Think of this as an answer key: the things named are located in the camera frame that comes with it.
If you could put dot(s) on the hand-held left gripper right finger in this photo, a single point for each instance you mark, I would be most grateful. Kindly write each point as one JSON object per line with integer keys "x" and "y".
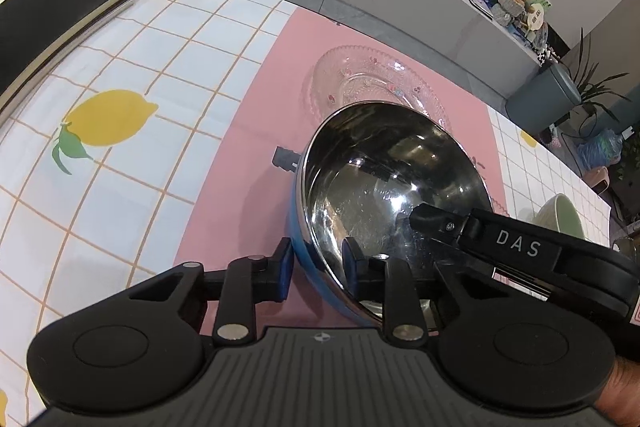
{"x": 351, "y": 268}

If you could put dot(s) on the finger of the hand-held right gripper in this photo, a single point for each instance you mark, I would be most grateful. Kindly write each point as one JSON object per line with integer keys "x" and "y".
{"x": 440, "y": 222}

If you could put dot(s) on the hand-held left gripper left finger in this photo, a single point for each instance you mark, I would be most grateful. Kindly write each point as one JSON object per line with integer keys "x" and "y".
{"x": 285, "y": 268}

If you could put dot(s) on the blue steel bowl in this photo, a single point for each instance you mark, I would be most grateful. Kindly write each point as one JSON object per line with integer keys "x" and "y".
{"x": 380, "y": 197}

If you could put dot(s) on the person's right forearm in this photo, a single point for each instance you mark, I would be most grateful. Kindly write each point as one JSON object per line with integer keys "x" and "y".
{"x": 625, "y": 387}

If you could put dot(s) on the green ceramic bowl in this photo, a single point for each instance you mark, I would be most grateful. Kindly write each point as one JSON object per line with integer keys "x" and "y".
{"x": 560, "y": 214}

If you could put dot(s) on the small pink appliance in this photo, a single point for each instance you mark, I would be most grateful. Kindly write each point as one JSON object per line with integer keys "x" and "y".
{"x": 599, "y": 179}

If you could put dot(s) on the black plastic piece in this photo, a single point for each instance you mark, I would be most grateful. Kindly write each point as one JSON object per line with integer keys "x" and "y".
{"x": 286, "y": 158}

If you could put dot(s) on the pink table mat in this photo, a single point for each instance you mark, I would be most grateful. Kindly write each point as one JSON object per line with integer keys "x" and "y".
{"x": 250, "y": 157}

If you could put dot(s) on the water bottle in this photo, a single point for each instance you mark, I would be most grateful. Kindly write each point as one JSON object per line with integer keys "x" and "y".
{"x": 600, "y": 147}

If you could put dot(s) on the grey trash bin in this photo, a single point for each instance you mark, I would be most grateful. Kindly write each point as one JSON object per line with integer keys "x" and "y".
{"x": 542, "y": 97}

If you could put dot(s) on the large clear glass plate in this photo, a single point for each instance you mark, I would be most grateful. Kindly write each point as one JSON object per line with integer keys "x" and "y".
{"x": 360, "y": 77}

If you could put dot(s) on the long-leaf potted plant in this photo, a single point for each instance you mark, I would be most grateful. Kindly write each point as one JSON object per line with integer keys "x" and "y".
{"x": 595, "y": 82}

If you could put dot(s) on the pile of small trinkets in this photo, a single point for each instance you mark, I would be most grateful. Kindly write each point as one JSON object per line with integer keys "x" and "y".
{"x": 505, "y": 7}

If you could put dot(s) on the lemon print checked tablecloth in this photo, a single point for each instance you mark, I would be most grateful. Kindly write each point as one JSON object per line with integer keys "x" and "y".
{"x": 150, "y": 57}

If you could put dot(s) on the black notebook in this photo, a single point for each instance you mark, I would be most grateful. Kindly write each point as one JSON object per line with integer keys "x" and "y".
{"x": 50, "y": 17}

